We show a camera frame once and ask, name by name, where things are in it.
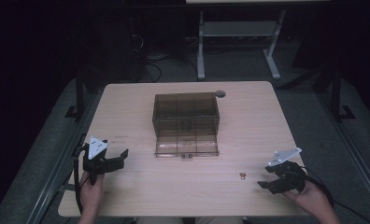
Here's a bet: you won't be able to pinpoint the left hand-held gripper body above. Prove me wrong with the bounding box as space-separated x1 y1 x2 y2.
80 135 116 186

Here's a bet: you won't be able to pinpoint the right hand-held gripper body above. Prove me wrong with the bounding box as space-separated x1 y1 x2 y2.
264 147 307 196

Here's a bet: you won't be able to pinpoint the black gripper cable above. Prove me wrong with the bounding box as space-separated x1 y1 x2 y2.
72 142 88 216
300 166 370 224

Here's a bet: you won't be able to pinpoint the person's right hand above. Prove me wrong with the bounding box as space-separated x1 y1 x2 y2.
281 179 334 217

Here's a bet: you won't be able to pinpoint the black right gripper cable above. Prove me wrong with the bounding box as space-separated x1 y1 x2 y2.
300 166 370 224

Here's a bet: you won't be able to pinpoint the person's left hand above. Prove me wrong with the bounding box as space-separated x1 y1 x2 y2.
79 170 106 217

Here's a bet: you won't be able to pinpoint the white metal desk frame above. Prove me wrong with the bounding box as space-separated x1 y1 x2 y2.
196 8 287 80

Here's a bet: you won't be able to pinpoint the black floor cables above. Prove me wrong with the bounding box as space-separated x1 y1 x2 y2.
128 18 200 82

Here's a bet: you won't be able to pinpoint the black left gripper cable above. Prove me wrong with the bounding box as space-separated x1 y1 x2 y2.
72 142 88 216

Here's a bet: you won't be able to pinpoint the black metal stand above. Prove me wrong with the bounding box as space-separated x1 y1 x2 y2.
64 66 87 119
329 66 357 121

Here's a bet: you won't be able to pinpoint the brown transparent compartment box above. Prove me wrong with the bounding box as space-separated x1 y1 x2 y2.
151 91 221 159

